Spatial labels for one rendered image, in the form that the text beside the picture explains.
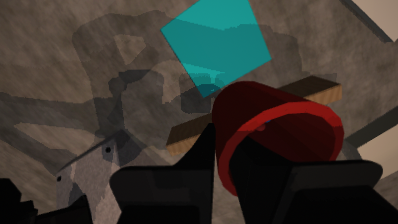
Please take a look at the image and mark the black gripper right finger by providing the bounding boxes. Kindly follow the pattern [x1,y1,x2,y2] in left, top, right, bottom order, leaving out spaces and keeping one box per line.
[229,136,383,224]

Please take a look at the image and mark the tan flat rectangular pad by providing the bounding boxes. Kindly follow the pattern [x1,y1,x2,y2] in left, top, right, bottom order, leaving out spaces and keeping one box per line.
[345,107,398,180]

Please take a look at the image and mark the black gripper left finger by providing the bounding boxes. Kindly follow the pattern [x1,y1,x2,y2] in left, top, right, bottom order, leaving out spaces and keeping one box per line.
[109,123,216,224]

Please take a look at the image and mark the dark red marble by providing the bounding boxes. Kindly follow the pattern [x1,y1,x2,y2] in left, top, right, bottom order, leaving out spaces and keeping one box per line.
[256,123,265,131]

